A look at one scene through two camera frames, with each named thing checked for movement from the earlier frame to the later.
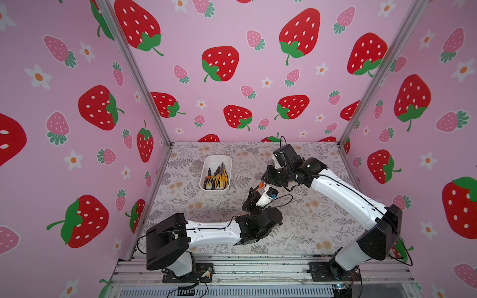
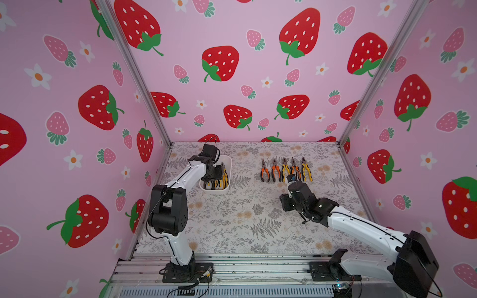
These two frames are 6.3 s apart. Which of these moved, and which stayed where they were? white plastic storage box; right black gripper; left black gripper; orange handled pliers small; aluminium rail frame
Moved: right black gripper; left black gripper; orange handled pliers small
Stayed: white plastic storage box; aluminium rail frame
